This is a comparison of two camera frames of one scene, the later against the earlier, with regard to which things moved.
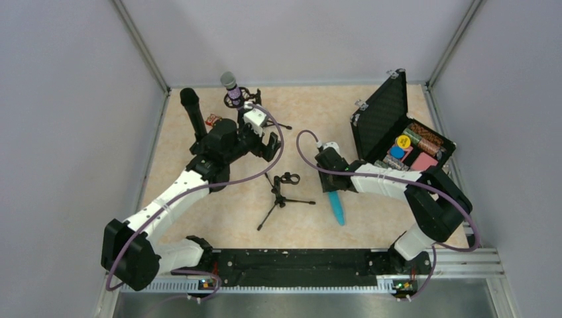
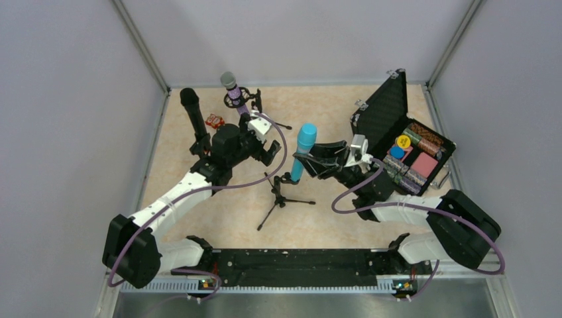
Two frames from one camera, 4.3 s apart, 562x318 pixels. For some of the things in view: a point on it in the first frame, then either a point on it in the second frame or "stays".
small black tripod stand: x=294 y=179 stays
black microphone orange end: x=189 y=99 stays
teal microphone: x=337 y=204 to x=306 y=138
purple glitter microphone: x=228 y=79 stays
